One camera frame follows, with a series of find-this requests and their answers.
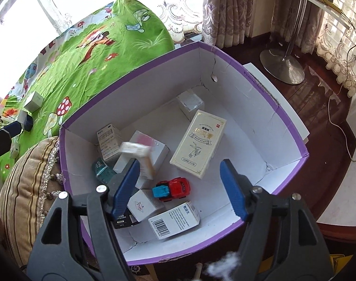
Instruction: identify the white box with barcode label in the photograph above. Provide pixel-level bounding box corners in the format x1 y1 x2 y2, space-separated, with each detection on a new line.
148 200 201 240

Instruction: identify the small black box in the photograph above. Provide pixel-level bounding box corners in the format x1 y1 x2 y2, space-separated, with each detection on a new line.
112 209 141 229

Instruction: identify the cream tall box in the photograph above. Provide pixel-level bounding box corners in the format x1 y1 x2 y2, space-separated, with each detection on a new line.
169 109 228 180

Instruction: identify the grey cardboard box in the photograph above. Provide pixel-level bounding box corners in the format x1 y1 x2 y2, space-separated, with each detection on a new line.
176 89 205 122

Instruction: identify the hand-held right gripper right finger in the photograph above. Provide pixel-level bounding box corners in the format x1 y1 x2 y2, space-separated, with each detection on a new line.
219 159 334 281

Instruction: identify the teal box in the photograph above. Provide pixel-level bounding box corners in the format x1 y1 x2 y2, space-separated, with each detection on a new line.
92 157 118 185

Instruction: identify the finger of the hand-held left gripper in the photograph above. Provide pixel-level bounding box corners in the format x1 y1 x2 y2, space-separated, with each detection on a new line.
0 121 23 163

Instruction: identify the pink curtain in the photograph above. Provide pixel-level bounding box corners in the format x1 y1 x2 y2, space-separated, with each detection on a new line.
201 0 334 50

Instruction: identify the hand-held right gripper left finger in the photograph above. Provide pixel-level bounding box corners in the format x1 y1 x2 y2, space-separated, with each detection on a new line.
27 158 141 281

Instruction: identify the white curved table top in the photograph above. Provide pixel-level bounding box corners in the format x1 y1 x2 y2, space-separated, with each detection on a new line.
248 0 352 30

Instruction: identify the white medicine box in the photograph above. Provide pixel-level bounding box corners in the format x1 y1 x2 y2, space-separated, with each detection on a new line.
96 123 123 162

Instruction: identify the small beige box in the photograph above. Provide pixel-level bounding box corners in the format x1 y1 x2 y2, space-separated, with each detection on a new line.
119 142 154 180

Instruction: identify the purple cardboard storage box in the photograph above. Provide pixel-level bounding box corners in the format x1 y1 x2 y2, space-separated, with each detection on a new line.
59 41 310 266

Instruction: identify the red toy car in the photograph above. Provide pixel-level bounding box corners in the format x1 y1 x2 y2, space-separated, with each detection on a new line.
152 177 191 202

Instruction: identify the beige lace curtain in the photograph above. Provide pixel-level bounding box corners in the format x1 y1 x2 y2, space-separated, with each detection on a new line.
308 0 356 97

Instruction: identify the yellow pad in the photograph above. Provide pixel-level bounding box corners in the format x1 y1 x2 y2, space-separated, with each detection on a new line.
321 0 344 14

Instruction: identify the white cube box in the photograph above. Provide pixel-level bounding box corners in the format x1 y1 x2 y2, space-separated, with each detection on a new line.
23 91 44 112

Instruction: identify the white fluff tuft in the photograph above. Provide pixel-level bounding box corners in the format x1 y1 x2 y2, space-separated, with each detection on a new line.
206 252 246 281

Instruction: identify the dark blue box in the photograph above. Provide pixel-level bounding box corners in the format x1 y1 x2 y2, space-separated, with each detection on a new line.
18 111 33 131

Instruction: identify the green printed blanket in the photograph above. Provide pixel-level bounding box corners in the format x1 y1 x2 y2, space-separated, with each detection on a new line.
0 0 175 179

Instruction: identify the white box pink patch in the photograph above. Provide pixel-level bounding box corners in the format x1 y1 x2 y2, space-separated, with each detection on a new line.
113 130 170 189

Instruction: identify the striped beige cushion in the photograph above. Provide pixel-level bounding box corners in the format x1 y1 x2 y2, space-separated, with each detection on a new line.
0 136 92 267

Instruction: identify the white floor cable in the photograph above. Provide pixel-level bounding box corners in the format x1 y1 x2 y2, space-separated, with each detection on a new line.
327 83 356 163

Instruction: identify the small white box pink print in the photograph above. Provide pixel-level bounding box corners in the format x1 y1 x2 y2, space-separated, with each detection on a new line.
127 189 166 222

